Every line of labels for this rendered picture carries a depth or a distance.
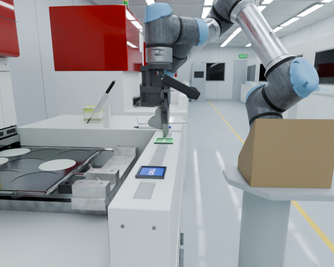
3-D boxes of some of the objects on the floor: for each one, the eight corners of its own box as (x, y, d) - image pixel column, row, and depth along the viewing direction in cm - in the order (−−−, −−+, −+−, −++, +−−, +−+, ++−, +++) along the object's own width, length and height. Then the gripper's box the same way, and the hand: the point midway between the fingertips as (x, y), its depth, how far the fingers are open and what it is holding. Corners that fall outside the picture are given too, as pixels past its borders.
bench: (247, 106, 1061) (251, 57, 1019) (239, 102, 1236) (242, 60, 1194) (273, 106, 1052) (278, 56, 1009) (261, 102, 1227) (265, 60, 1184)
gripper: (143, 65, 76) (146, 134, 80) (138, 63, 67) (140, 141, 71) (172, 64, 75) (172, 134, 80) (170, 63, 66) (170, 141, 71)
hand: (167, 133), depth 75 cm, fingers closed
